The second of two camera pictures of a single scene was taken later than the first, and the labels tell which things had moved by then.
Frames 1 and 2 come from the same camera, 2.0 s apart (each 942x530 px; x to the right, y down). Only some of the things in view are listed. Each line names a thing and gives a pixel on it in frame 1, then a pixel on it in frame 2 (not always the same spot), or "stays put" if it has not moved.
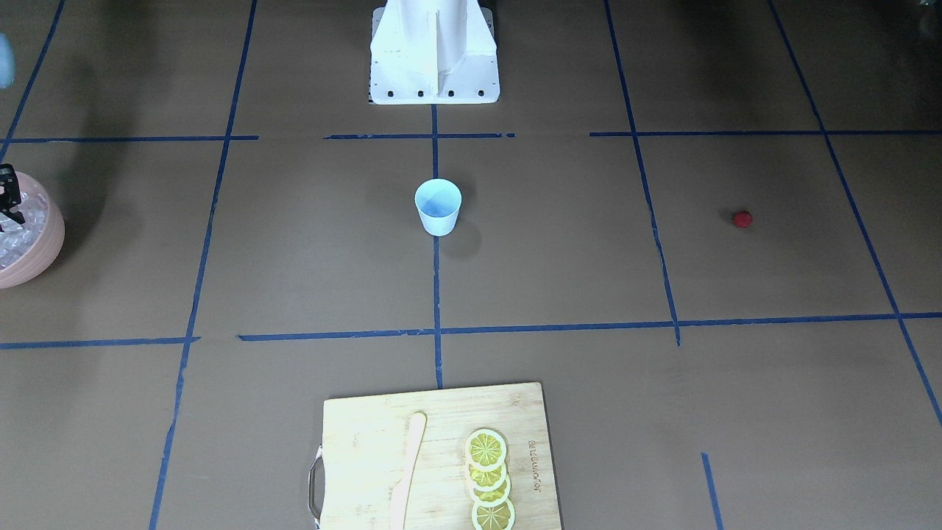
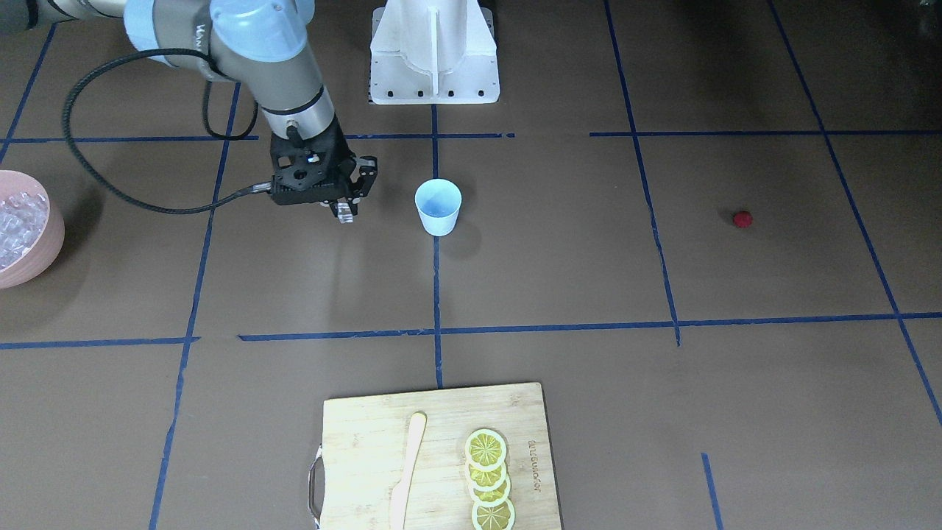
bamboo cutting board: [355, 473] stays put
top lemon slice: [486, 450] stays put
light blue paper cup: [438, 201] stays put
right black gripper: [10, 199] → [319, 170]
